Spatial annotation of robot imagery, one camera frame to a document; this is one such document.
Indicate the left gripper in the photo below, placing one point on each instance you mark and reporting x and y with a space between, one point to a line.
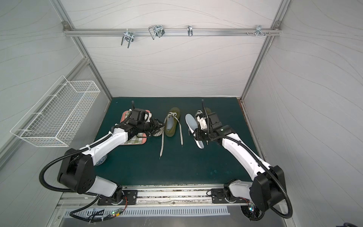
153 126

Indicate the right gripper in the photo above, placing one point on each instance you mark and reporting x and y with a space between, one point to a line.
198 133

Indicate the light blue insole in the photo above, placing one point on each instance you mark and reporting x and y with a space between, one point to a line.
193 126

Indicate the olive shoe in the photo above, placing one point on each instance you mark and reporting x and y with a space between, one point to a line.
200 114
171 121

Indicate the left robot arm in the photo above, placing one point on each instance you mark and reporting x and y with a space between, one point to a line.
77 170

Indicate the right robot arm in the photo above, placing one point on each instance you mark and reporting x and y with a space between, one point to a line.
268 186

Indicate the pink tray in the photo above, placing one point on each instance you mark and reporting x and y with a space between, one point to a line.
124 115

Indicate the green checkered cloth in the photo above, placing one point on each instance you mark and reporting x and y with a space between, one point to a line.
133 139

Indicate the ribbed ceramic cup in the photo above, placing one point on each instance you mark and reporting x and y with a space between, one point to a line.
159 132

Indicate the blue white patterned bowl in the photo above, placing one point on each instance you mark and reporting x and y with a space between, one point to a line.
101 160

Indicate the metal U-bolt clamp left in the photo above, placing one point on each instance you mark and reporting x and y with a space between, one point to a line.
128 38

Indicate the metal hook clamp middle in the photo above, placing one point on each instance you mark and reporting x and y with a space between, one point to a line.
156 31

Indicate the white vent strip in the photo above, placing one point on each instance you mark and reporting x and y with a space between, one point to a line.
198 211

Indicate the small metal clip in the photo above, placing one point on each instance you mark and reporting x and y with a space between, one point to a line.
190 31

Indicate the aluminium crossbar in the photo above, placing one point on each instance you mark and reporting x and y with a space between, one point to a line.
169 32

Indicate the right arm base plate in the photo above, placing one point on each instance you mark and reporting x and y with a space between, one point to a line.
219 195

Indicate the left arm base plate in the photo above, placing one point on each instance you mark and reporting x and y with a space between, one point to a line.
120 197

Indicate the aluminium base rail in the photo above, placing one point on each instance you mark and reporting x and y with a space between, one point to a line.
152 196

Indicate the white wire basket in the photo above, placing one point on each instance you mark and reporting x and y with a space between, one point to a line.
55 118

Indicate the metal bracket right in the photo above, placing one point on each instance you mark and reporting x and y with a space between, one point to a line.
258 32

